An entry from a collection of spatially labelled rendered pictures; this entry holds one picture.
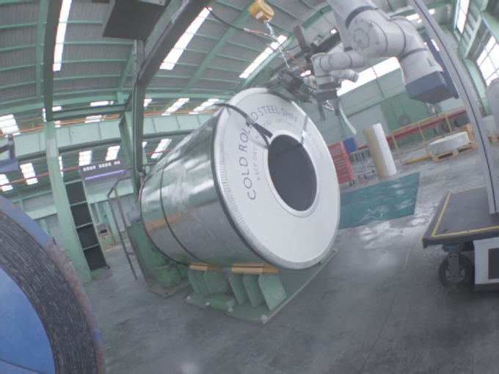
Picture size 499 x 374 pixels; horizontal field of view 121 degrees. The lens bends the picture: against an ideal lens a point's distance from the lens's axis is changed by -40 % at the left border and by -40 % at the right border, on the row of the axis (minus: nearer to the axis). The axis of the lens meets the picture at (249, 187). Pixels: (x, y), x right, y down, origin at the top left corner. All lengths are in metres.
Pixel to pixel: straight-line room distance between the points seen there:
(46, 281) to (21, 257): 0.07
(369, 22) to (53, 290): 1.14
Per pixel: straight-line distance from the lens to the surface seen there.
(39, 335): 0.56
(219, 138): 1.13
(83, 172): 15.36
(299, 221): 1.41
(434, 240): 1.08
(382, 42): 0.91
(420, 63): 1.02
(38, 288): 0.54
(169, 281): 2.71
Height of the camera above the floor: 0.75
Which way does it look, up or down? 1 degrees up
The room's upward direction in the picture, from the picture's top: 19 degrees counter-clockwise
